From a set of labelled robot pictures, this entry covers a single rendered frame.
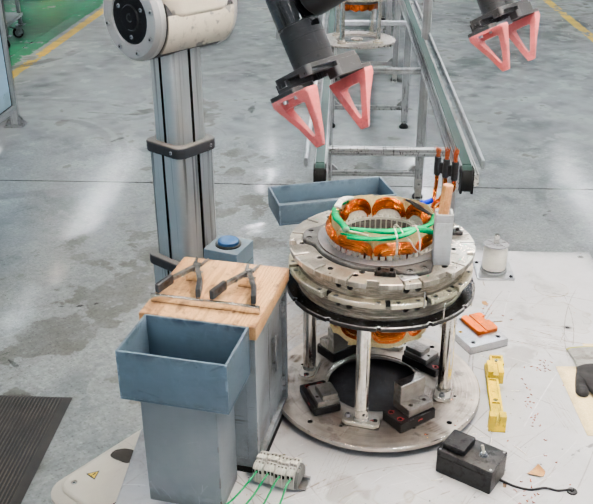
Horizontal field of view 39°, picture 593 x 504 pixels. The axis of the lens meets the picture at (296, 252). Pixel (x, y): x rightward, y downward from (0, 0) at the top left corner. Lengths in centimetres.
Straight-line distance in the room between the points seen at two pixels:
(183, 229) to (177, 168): 13
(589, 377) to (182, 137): 91
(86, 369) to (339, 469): 184
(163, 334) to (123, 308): 219
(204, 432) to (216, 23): 78
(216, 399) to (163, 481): 21
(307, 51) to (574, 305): 108
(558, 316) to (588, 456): 47
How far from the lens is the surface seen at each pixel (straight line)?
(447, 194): 135
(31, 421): 293
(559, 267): 214
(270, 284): 138
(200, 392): 122
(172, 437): 131
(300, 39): 110
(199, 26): 162
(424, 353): 165
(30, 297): 369
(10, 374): 321
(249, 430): 138
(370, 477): 143
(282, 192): 178
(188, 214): 173
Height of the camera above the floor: 172
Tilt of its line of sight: 26 degrees down
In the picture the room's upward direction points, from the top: straight up
